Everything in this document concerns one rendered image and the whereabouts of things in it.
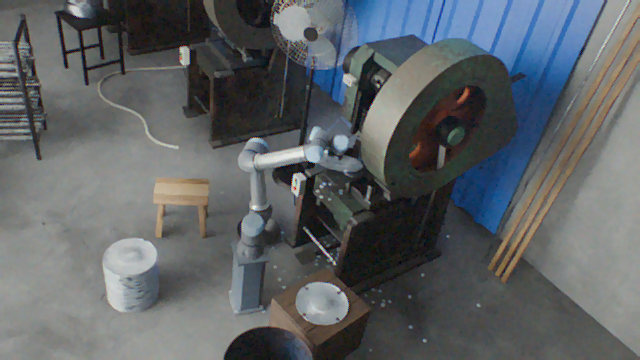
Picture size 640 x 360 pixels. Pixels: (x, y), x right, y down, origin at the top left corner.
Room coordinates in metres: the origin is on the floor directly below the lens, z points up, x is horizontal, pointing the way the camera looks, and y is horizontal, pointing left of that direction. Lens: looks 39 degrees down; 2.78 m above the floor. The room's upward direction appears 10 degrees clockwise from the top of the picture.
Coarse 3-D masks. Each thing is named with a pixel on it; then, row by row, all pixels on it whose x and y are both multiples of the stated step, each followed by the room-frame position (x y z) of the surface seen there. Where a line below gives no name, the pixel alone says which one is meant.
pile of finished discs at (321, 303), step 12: (312, 288) 2.10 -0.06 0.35; (324, 288) 2.12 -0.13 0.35; (336, 288) 2.13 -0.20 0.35; (300, 300) 2.00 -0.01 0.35; (312, 300) 2.01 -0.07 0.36; (324, 300) 2.03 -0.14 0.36; (336, 300) 2.05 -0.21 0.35; (300, 312) 1.92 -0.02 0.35; (312, 312) 1.94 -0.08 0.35; (324, 312) 1.95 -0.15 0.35; (336, 312) 1.97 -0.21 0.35; (324, 324) 1.87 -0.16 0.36
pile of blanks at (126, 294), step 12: (156, 264) 2.14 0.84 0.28; (108, 276) 2.01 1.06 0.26; (144, 276) 2.04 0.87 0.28; (156, 276) 2.13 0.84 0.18; (108, 288) 2.02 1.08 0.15; (120, 288) 1.98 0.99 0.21; (132, 288) 2.00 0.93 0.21; (144, 288) 2.03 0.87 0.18; (156, 288) 2.12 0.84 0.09; (108, 300) 2.03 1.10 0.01; (120, 300) 1.99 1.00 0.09; (132, 300) 1.99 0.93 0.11; (144, 300) 2.03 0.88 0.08; (132, 312) 1.99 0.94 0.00
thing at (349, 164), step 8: (320, 160) 2.60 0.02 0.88; (328, 160) 2.59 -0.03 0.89; (336, 160) 2.57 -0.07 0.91; (344, 160) 2.55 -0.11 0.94; (352, 160) 2.53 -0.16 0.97; (328, 168) 2.65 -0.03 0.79; (336, 168) 2.63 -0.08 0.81; (344, 168) 2.62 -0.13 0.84; (352, 168) 2.60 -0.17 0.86; (360, 168) 2.58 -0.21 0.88
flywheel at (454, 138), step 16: (448, 96) 2.47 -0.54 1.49; (464, 96) 2.58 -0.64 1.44; (480, 96) 2.64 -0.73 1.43; (432, 112) 2.42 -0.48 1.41; (448, 112) 2.46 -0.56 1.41; (464, 112) 2.58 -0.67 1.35; (480, 112) 2.64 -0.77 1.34; (432, 128) 2.39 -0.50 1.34; (448, 128) 2.35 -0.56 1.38; (464, 128) 2.42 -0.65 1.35; (432, 144) 2.47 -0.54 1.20; (448, 144) 2.37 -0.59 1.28; (464, 144) 2.60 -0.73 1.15; (416, 160) 2.41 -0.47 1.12; (432, 160) 2.50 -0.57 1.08; (448, 160) 2.54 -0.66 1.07
